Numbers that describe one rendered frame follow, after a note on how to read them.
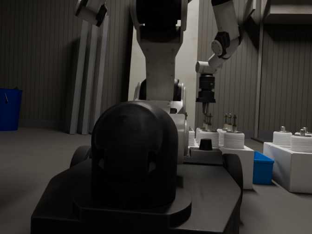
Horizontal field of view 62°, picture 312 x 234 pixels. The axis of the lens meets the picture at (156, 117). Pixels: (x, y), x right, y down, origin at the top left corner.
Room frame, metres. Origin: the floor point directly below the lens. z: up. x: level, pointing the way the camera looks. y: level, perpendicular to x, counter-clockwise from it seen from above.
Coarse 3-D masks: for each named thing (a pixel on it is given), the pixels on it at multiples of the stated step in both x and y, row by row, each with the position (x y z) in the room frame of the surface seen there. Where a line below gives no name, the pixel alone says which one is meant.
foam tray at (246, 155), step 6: (198, 144) 1.31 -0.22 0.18; (222, 150) 1.17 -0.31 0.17; (228, 150) 1.17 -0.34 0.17; (234, 150) 1.17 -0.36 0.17; (240, 150) 1.17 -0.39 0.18; (246, 150) 1.16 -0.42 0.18; (252, 150) 1.16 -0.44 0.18; (240, 156) 1.16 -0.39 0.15; (246, 156) 1.16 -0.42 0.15; (252, 156) 1.16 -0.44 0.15; (246, 162) 1.16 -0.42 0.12; (252, 162) 1.16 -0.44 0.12; (246, 168) 1.16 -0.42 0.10; (252, 168) 1.16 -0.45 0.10; (246, 174) 1.16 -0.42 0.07; (252, 174) 1.16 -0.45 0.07; (246, 180) 1.16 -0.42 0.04; (252, 180) 1.16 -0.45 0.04; (246, 186) 1.16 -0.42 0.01; (252, 186) 1.16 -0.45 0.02
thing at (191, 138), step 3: (189, 132) 1.22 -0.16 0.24; (192, 132) 1.23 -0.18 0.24; (189, 135) 1.22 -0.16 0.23; (192, 135) 1.23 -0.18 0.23; (189, 138) 1.22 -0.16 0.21; (192, 138) 1.23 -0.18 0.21; (189, 141) 1.22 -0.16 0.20; (192, 141) 1.23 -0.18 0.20; (189, 144) 1.22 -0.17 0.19; (192, 144) 1.23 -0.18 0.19
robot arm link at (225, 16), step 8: (232, 0) 1.12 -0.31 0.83; (216, 8) 1.13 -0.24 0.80; (224, 8) 1.12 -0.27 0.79; (232, 8) 1.13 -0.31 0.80; (216, 16) 1.16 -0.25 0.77; (224, 16) 1.13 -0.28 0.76; (232, 16) 1.14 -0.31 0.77; (216, 24) 1.19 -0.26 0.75; (224, 24) 1.15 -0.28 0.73; (232, 24) 1.15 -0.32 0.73; (224, 32) 1.16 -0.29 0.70; (232, 32) 1.16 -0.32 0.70; (240, 32) 1.19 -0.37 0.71; (216, 40) 1.20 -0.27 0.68; (224, 40) 1.17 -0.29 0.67; (240, 40) 1.22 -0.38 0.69; (216, 48) 1.22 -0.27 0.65; (224, 48) 1.19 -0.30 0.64
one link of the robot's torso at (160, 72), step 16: (144, 32) 0.92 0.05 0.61; (176, 32) 0.91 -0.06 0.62; (144, 48) 0.89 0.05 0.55; (160, 48) 0.89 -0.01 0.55; (176, 48) 0.88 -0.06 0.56; (160, 64) 0.91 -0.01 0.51; (144, 80) 1.00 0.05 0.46; (160, 80) 0.94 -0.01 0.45; (176, 80) 0.99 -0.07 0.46; (144, 96) 0.97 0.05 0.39; (160, 96) 0.96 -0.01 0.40; (176, 96) 0.96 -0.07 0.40
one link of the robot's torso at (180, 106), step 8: (136, 88) 1.01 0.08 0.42; (184, 88) 1.00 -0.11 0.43; (136, 96) 0.98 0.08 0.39; (184, 96) 0.98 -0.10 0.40; (160, 104) 0.85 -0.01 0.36; (168, 104) 0.85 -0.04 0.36; (176, 104) 0.93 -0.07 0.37; (184, 104) 0.95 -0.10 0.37; (168, 112) 0.66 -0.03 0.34; (176, 112) 0.72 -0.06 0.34; (184, 112) 0.95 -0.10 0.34
